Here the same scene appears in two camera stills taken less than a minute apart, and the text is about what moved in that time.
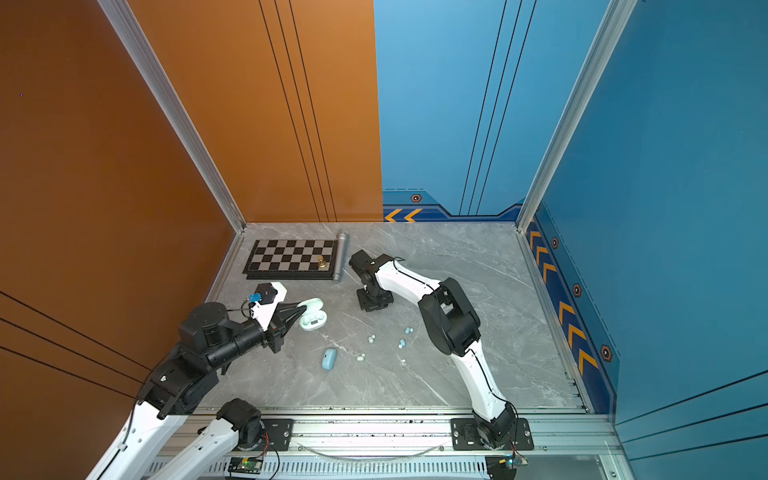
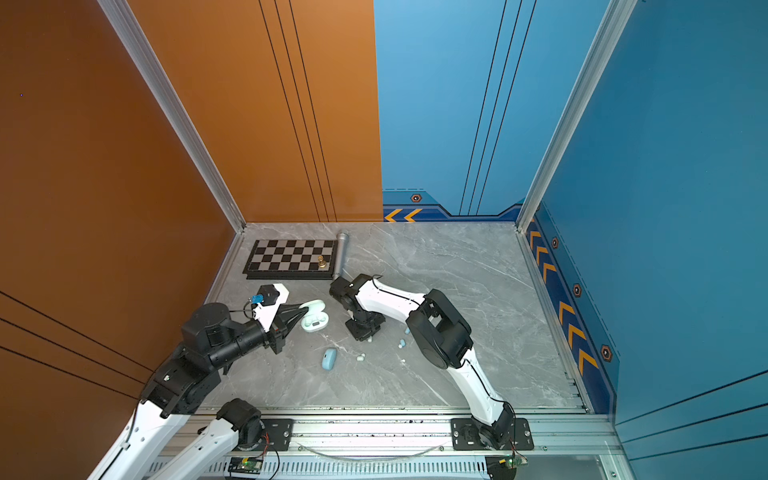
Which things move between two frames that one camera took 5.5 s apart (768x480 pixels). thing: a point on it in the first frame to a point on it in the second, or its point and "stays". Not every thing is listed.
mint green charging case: (313, 316) stays
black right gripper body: (369, 301) to (364, 325)
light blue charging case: (328, 359) stays
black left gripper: (277, 327) stays
